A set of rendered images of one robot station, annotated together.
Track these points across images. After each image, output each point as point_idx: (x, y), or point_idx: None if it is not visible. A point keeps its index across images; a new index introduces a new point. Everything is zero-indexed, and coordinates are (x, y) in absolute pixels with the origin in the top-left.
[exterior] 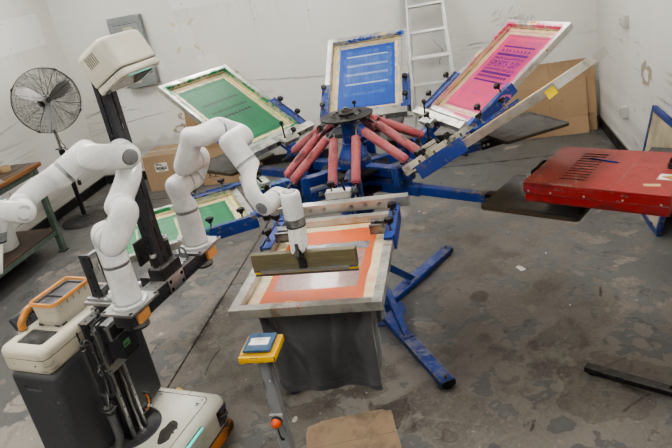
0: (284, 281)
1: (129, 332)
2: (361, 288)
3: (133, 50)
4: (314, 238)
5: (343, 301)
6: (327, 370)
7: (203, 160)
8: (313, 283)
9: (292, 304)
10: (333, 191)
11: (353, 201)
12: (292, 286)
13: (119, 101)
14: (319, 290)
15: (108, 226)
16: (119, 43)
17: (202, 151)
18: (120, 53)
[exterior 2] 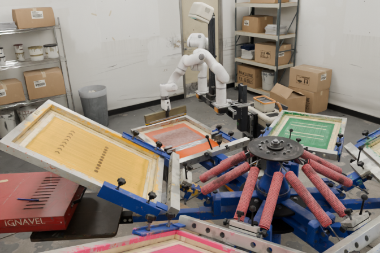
0: (186, 130)
1: (239, 122)
2: (148, 135)
3: (193, 9)
4: (206, 146)
5: (145, 126)
6: None
7: (211, 69)
8: (172, 132)
9: (164, 121)
10: (217, 147)
11: (200, 152)
12: (180, 129)
13: (210, 28)
14: (165, 131)
15: None
16: (193, 5)
17: (212, 65)
18: (191, 9)
